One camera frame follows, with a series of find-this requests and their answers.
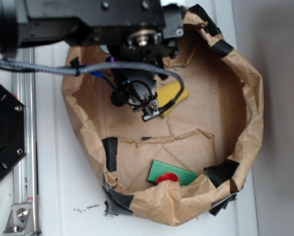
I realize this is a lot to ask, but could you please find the black hexagonal mount plate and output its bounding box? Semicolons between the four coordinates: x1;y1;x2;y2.
0;84;26;182

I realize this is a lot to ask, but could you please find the yellow sponge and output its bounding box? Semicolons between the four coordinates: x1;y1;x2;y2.
156;81;190;118

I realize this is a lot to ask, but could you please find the metal corner bracket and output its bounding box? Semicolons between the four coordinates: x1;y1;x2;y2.
2;203;35;236

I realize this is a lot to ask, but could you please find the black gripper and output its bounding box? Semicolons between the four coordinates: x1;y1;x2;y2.
111;68;160;121

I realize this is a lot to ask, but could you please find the green flat block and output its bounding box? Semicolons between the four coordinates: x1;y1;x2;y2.
147;160;197;186

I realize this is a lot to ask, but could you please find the small red object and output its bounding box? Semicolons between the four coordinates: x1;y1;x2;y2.
155;172;179;185

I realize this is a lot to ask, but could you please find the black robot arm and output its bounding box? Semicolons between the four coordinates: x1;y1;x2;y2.
0;0;186;121

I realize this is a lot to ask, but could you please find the grey braided cable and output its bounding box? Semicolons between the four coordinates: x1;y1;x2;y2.
0;57;186;115

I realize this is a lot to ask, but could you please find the aluminium extrusion rail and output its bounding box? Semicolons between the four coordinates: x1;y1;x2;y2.
3;48;41;236

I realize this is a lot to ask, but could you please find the brown paper bag bin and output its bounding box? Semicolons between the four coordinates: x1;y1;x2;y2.
61;5;264;226

